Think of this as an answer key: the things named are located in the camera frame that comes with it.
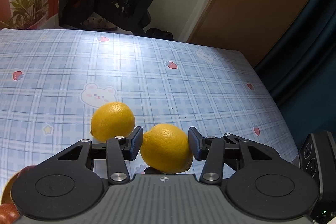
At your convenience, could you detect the yellow lemon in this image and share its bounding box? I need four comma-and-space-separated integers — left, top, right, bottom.
91, 102, 135, 142
140, 124, 193, 174

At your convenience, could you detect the dark teal curtain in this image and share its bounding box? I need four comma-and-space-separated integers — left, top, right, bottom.
255, 0, 335, 147

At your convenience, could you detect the brown wooden wardrobe panel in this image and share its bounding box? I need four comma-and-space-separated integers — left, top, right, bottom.
188, 0, 308, 65

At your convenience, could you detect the red apple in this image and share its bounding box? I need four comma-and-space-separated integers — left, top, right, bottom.
0, 203, 20, 224

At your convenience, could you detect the blue plaid strawberry tablecloth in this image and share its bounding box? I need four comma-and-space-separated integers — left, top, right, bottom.
1, 29, 298, 187

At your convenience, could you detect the cream round plate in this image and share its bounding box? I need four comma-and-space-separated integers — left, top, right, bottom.
1, 172, 19, 204

